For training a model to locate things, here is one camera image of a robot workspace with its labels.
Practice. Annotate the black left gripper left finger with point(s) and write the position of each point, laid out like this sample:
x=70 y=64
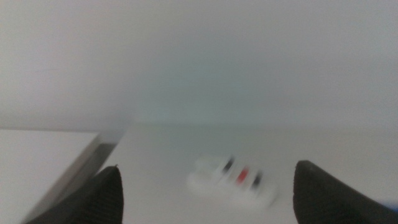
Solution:
x=96 y=199

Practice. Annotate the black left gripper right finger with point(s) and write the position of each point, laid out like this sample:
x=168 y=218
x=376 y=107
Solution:
x=323 y=196

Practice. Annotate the white adjacent table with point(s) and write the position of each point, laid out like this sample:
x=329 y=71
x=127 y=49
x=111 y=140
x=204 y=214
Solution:
x=37 y=161

